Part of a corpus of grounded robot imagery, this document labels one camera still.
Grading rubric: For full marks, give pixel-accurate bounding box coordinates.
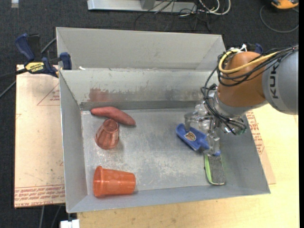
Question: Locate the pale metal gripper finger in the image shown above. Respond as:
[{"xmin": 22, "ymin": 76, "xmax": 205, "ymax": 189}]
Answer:
[
  {"xmin": 205, "ymin": 133, "xmax": 221, "ymax": 155},
  {"xmin": 183, "ymin": 113, "xmax": 194, "ymax": 133}
]

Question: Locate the blue plastic scoop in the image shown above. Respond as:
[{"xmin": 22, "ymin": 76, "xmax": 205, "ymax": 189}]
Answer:
[{"xmin": 175, "ymin": 123, "xmax": 222, "ymax": 157}]

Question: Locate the grey and green flat sponge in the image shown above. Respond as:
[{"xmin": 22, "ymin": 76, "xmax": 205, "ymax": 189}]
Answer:
[{"xmin": 204, "ymin": 152, "xmax": 227, "ymax": 186}]

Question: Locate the grey metal bin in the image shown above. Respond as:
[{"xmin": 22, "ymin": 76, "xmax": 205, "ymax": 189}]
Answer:
[{"xmin": 56, "ymin": 27, "xmax": 271, "ymax": 214}]

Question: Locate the red-brown toy sweet potato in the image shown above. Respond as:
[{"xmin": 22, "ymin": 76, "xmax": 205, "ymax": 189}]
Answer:
[{"xmin": 90, "ymin": 106, "xmax": 137, "ymax": 126}]

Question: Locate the clear pink plastic cup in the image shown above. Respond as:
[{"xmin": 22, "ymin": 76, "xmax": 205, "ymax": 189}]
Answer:
[{"xmin": 95, "ymin": 118, "xmax": 120, "ymax": 150}]

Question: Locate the orange plastic cup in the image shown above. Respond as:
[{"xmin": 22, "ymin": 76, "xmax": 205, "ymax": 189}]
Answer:
[{"xmin": 93, "ymin": 165, "xmax": 137, "ymax": 198}]

